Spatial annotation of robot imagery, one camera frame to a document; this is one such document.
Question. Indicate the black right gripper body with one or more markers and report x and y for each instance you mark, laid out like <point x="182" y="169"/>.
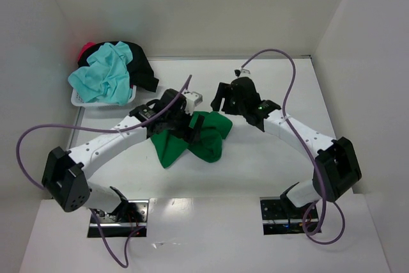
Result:
<point x="227" y="99"/>

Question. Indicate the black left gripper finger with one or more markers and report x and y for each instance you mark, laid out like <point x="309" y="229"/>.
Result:
<point x="195" y="131"/>
<point x="159" y="127"/>

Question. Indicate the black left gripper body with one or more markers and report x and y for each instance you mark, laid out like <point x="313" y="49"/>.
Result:
<point x="184" y="124"/>

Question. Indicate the green t shirt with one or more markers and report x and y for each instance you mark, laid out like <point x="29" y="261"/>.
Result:
<point x="214" y="130"/>

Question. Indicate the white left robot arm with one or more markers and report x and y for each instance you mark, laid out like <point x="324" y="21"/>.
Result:
<point x="67" y="172"/>

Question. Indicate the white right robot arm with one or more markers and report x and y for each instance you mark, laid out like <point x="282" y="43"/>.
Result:
<point x="336" y="160"/>

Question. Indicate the black t shirt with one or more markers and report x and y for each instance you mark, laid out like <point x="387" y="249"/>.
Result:
<point x="140" y="70"/>

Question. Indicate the light blue t shirt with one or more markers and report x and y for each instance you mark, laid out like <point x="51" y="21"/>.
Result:
<point x="106" y="78"/>

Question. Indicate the pink red t shirt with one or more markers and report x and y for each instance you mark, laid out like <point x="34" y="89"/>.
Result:
<point x="86" y="51"/>

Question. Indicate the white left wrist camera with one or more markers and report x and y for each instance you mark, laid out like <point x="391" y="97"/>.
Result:
<point x="193" y="99"/>

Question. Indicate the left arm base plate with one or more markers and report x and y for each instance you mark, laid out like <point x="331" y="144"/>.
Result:
<point x="133" y="220"/>

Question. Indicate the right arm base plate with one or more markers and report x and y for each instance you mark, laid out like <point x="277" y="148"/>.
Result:
<point x="277" y="221"/>

